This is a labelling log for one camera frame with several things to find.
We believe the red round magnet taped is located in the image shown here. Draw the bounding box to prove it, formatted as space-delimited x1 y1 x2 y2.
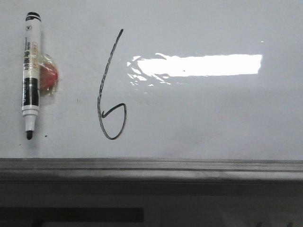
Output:
39 53 59 96

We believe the black white whiteboard marker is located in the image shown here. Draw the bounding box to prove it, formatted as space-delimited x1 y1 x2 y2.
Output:
22 12 41 140

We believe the white whiteboard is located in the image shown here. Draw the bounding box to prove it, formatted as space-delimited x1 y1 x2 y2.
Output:
0 0 303 160

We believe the grey metal whiteboard tray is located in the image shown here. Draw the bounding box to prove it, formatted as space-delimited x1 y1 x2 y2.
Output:
0 158 303 183

